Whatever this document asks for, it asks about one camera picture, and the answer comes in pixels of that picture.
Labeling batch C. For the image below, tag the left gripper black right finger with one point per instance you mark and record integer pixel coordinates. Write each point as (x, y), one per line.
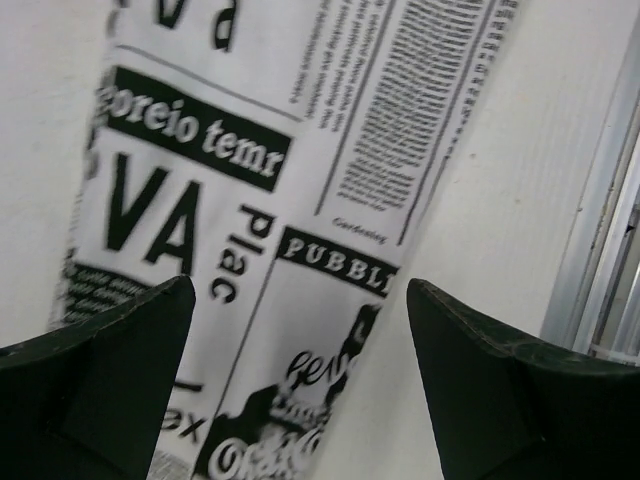
(505, 404)

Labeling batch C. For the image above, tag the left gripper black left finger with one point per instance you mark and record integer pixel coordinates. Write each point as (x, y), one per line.
(87, 401)

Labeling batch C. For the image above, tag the newspaper print trousers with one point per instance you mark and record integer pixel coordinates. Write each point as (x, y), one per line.
(281, 154)

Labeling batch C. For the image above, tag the aluminium rail frame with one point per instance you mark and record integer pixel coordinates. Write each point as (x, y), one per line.
(594, 306)

